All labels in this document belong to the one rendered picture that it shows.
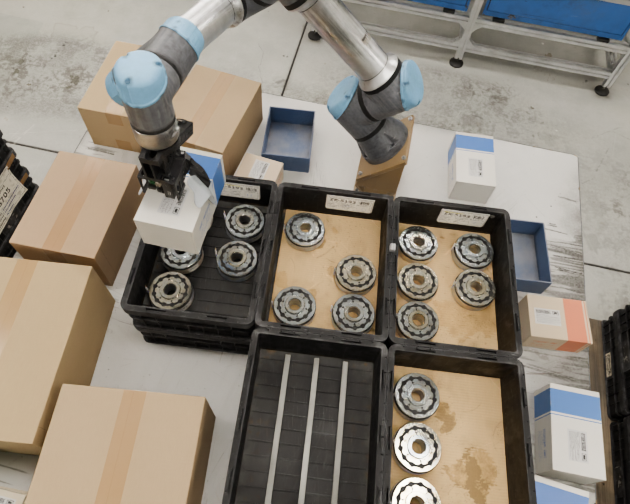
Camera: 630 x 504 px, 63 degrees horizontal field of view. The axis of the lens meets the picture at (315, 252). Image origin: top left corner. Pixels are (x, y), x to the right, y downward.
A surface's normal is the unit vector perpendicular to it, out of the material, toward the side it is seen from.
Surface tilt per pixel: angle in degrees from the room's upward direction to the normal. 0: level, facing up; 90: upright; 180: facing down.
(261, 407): 0
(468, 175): 0
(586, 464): 0
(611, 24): 90
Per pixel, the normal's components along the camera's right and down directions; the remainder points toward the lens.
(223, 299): 0.06, -0.49
